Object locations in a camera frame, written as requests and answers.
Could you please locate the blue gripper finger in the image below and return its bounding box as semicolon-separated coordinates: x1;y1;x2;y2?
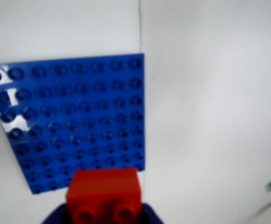
139;202;165;224
41;203;74;224

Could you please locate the red 2x2 block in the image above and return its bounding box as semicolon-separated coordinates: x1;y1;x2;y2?
66;168;142;224

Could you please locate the blue 8x8 studded baseplate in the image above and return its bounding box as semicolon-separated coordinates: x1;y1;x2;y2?
0;53;145;195

